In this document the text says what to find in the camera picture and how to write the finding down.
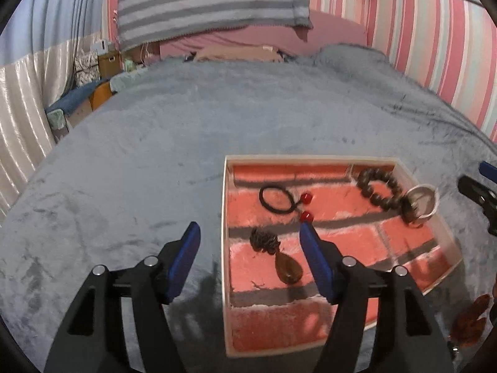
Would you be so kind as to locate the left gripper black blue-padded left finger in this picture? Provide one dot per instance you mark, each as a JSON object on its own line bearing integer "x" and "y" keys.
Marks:
{"x": 91, "y": 336}

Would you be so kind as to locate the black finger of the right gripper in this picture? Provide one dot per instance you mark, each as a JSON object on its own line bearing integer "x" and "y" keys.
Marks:
{"x": 479, "y": 193}

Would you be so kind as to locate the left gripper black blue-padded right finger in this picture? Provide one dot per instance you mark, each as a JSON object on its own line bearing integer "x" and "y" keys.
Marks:
{"x": 407, "y": 339}

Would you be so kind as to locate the black braided cord amber pendant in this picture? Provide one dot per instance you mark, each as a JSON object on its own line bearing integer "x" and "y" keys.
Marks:
{"x": 288, "y": 270}

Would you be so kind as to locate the rust orange scrunchie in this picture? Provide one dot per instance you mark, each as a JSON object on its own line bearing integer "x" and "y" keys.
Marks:
{"x": 469, "y": 325}

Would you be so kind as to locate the white tray with red lining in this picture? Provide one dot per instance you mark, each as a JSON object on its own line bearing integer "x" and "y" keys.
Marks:
{"x": 292, "y": 229}

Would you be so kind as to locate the grey plush blanket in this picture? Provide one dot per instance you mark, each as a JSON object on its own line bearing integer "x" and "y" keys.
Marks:
{"x": 135, "y": 173}

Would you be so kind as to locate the pink bed headboard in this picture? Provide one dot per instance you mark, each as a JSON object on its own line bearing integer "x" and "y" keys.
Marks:
{"x": 326, "y": 29}

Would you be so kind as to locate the white satin curtain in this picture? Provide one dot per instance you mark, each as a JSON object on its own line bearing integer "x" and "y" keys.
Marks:
{"x": 28, "y": 86}

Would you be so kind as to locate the brown cardboard box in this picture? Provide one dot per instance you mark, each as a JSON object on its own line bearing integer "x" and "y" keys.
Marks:
{"x": 109, "y": 64}

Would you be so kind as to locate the beige folded cloth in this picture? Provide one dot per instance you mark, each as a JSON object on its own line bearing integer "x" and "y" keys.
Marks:
{"x": 221, "y": 53}

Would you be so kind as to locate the grey striped pillow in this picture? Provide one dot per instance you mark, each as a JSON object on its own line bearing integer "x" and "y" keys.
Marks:
{"x": 144, "y": 21}

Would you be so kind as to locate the black hair tie red beads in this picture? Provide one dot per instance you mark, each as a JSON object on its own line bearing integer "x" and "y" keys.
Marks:
{"x": 280, "y": 201}

